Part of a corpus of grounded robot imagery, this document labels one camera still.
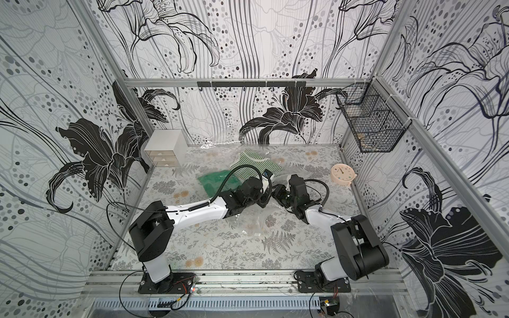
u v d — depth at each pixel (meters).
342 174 1.01
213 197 0.58
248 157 1.11
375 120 0.88
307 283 0.72
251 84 0.89
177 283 0.72
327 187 0.73
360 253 0.43
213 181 1.01
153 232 0.45
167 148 0.99
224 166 1.11
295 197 0.70
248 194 0.65
